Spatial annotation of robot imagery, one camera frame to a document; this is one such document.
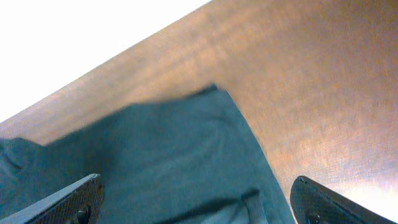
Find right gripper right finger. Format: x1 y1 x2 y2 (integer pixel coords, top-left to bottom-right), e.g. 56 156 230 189
290 175 395 224

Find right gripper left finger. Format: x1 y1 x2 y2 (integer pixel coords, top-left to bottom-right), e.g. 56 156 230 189
1 174 104 224

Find dark green Nike t-shirt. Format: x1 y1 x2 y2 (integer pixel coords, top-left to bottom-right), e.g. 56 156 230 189
1 85 294 223

